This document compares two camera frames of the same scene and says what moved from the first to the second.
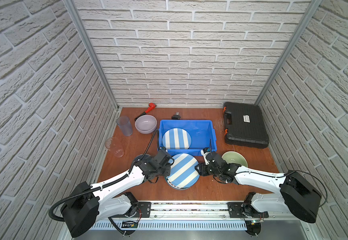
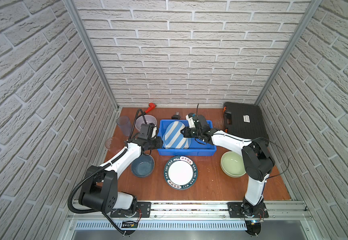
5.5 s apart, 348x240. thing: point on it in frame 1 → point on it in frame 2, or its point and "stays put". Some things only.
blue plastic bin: [203, 136] stays put
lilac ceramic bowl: [146, 124] stays put
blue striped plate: [183, 174] → [172, 137]
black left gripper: [169, 164] → [160, 142]
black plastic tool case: [245, 125] stays put
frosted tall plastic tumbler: [124, 122] stays put
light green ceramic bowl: [233, 157] stays put
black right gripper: [201, 169] → [186, 134]
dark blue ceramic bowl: [143, 161] stays put
